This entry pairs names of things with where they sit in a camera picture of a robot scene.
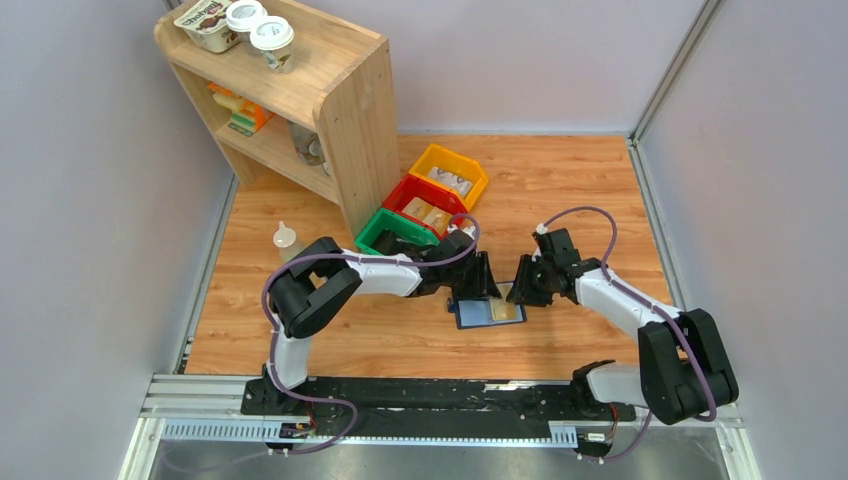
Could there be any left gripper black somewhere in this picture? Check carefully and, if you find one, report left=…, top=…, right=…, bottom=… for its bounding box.
left=443, top=252, right=503, bottom=302

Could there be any yellow VIP card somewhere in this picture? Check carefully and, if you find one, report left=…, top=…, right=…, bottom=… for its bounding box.
left=422, top=207, right=452, bottom=235
left=489, top=282, right=521, bottom=324

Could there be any navy blue card holder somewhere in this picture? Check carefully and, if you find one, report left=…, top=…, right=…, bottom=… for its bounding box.
left=447, top=295, right=527, bottom=330

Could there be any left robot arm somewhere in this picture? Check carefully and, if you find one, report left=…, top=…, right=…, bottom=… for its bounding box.
left=261, top=230, right=502, bottom=415

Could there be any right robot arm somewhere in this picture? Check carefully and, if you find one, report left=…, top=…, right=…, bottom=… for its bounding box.
left=507, top=229, right=739, bottom=425

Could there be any white sachet in yellow bin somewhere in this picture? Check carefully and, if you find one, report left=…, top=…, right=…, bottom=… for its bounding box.
left=427, top=167, right=473, bottom=198

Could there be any brown packet left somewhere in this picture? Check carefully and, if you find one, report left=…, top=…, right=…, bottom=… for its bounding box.
left=402, top=197, right=433, bottom=221

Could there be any yellow plastic bin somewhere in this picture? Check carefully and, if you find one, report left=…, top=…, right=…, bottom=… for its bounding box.
left=408, top=144, right=489, bottom=210

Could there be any green plastic bin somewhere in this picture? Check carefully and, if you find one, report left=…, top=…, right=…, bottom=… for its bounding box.
left=355, top=208, right=440, bottom=255

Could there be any red plastic bin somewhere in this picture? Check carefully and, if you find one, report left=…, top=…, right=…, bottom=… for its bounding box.
left=382, top=174, right=468, bottom=238

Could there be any clear squeeze bottle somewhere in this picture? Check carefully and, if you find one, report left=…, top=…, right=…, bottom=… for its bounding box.
left=272, top=221, right=306, bottom=264

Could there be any wooden shelf unit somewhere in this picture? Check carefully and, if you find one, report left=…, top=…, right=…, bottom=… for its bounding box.
left=153, top=1, right=401, bottom=236

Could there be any glass jar on shelf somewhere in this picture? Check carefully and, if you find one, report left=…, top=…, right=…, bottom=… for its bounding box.
left=288, top=121, right=325, bottom=166

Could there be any orange snack package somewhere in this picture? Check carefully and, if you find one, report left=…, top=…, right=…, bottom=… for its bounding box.
left=206, top=82, right=275, bottom=137

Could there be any white lidded paper cup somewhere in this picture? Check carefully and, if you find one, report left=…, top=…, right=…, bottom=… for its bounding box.
left=225, top=0, right=268, bottom=56

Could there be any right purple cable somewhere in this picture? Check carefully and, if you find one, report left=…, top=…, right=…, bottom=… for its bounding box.
left=535, top=205, right=719, bottom=465

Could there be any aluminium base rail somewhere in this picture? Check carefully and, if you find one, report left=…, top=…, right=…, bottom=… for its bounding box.
left=119, top=374, right=763, bottom=480

